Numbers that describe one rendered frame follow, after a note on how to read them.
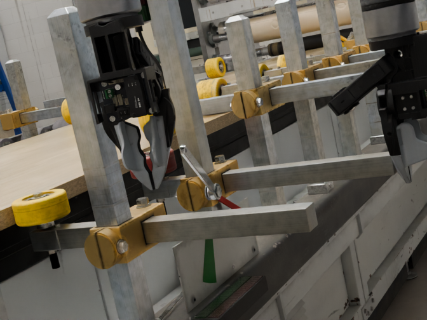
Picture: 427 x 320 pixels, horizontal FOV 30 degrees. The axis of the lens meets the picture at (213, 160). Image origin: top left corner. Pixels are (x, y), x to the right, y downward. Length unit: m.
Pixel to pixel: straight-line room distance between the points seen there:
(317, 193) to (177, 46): 0.62
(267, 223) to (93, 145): 0.24
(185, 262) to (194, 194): 0.12
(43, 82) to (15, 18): 1.03
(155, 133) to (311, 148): 0.79
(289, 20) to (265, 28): 2.27
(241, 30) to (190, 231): 0.52
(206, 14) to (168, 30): 2.85
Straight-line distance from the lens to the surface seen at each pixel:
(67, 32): 1.03
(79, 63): 1.02
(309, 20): 3.87
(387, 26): 1.13
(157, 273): 1.52
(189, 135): 1.25
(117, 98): 0.94
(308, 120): 1.70
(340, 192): 1.75
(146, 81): 0.92
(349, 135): 1.95
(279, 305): 1.53
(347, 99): 1.17
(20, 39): 12.35
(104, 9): 0.94
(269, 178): 1.25
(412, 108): 1.15
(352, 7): 2.17
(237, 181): 1.28
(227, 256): 1.28
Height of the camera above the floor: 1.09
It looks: 9 degrees down
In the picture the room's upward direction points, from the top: 12 degrees counter-clockwise
